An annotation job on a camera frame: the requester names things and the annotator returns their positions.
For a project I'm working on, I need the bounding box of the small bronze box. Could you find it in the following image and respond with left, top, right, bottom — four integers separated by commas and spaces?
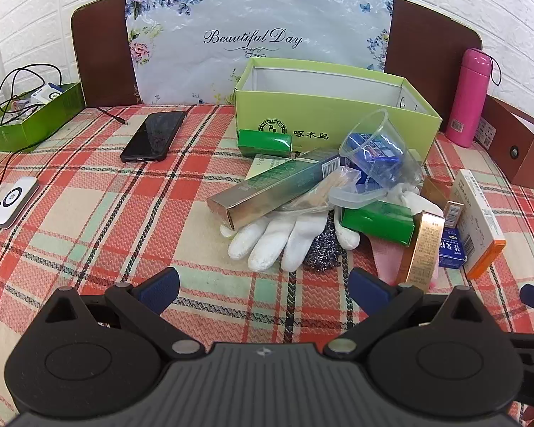
443, 201, 466, 231

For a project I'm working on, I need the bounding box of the blue printed packet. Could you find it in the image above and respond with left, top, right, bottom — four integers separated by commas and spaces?
345, 132, 405, 188

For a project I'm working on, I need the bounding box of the floral bagged pillow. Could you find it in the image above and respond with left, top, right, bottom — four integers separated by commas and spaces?
125, 0, 394, 106

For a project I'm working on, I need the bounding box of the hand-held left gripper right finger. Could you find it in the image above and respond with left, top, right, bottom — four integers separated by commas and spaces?
325, 268, 488, 361

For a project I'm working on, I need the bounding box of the brown cardboard box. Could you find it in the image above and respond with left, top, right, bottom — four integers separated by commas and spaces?
474, 94, 534, 201

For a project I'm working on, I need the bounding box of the clear plastic cup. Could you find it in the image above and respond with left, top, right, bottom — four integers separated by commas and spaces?
329, 109, 424, 209

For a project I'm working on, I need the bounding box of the long green silver box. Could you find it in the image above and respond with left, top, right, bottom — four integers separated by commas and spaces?
207, 149, 348, 231

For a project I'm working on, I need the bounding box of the green box lid tray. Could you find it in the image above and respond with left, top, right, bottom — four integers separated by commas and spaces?
0, 82, 85, 153

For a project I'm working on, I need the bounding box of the brown wooden headboard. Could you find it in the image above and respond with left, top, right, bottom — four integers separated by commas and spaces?
70, 0, 484, 107

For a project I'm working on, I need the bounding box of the bright green box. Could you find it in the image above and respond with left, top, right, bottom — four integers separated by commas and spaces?
342, 200, 417, 247

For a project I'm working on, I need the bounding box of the gold box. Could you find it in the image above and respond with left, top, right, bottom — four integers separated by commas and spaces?
398, 211, 446, 292

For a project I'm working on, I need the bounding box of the looped black cable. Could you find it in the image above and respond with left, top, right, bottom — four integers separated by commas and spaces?
0, 66, 64, 125

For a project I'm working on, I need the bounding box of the bag of toothpicks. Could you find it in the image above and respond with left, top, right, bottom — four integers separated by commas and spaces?
276, 164, 361, 215

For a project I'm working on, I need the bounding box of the black smartphone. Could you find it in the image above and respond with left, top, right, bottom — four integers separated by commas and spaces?
120, 110, 188, 164

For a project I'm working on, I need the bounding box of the white power bank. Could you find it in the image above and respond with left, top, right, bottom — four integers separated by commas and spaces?
0, 177, 40, 230

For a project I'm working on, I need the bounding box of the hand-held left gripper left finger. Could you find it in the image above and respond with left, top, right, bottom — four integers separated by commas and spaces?
44, 267, 203, 360

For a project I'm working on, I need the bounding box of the dark green small box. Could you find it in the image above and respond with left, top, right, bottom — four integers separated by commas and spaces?
237, 129, 293, 158

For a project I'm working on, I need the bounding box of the steel wool scrubber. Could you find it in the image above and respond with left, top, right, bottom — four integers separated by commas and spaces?
303, 212, 345, 271

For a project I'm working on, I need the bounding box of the light green cardboard box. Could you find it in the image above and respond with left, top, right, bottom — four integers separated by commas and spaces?
234, 58, 443, 163

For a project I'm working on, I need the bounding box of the white glove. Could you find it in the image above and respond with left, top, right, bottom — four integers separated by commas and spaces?
383, 184, 423, 209
220, 207, 361, 272

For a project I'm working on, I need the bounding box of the plaid blanket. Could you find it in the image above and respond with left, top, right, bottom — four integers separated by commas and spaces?
0, 104, 534, 427

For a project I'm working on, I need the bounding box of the pink thermos bottle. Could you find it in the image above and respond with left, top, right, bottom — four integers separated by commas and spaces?
445, 48, 503, 147

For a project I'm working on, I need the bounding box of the white orange box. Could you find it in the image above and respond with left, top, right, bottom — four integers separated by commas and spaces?
451, 170, 507, 280

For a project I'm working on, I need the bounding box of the white blue small box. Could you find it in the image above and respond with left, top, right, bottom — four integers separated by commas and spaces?
30, 84, 65, 104

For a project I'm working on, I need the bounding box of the brown orange box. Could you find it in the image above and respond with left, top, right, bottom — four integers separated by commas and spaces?
420, 177, 452, 216

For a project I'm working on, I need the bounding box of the pink cloth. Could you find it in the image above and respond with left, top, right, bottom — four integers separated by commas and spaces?
367, 236, 441, 289

